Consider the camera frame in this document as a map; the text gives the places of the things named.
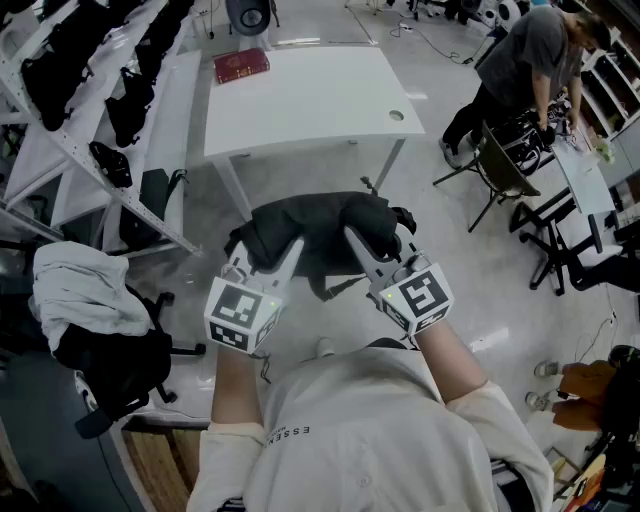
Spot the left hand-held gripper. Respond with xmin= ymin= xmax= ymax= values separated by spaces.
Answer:
xmin=203 ymin=237 xmax=306 ymax=355

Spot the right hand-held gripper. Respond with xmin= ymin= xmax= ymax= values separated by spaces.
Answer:
xmin=343 ymin=225 xmax=455 ymax=337

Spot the black backpack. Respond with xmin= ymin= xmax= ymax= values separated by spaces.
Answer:
xmin=223 ymin=175 xmax=417 ymax=303

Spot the person's right forearm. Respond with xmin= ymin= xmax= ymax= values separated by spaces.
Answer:
xmin=414 ymin=319 xmax=489 ymax=404

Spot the person's left forearm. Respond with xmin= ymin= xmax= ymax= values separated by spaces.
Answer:
xmin=210 ymin=344 xmax=266 ymax=426

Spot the dark grey upright bag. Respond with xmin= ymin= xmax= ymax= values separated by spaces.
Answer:
xmin=119 ymin=168 xmax=190 ymax=251

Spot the dark folding chair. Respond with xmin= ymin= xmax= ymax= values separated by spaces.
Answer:
xmin=432 ymin=119 xmax=542 ymax=234

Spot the white table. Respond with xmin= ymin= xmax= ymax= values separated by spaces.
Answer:
xmin=202 ymin=45 xmax=426 ymax=221

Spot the black helmet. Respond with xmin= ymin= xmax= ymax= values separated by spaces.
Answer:
xmin=492 ymin=110 xmax=557 ymax=176

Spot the black office chair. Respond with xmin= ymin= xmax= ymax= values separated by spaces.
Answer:
xmin=49 ymin=284 xmax=207 ymax=441
xmin=509 ymin=189 xmax=640 ymax=297

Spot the person's white shirt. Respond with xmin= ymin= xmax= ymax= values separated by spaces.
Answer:
xmin=185 ymin=344 xmax=555 ymax=512

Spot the white crumpled cloth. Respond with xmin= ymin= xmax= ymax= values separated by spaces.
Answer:
xmin=28 ymin=241 xmax=154 ymax=354

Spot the red hardcover book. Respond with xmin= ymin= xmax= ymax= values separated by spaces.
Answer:
xmin=213 ymin=48 xmax=271 ymax=85

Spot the white side desk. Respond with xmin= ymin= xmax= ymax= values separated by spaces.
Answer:
xmin=552 ymin=142 xmax=617 ymax=217

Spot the white metal shelf rack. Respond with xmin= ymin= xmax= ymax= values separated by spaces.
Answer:
xmin=0 ymin=0 xmax=204 ymax=256

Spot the wooden board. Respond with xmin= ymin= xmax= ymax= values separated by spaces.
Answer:
xmin=122 ymin=427 xmax=201 ymax=512

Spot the dark round device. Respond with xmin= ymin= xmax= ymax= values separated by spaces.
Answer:
xmin=224 ymin=0 xmax=274 ymax=37

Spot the white round helmet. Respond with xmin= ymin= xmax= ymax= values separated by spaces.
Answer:
xmin=494 ymin=0 xmax=531 ymax=31

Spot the row of black bags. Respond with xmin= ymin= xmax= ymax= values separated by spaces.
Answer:
xmin=0 ymin=0 xmax=196 ymax=189

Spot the white cubby shelf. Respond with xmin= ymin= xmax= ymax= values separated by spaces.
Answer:
xmin=579 ymin=24 xmax=640 ymax=141

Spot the floor cable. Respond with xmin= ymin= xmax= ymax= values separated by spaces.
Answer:
xmin=389 ymin=19 xmax=476 ymax=64

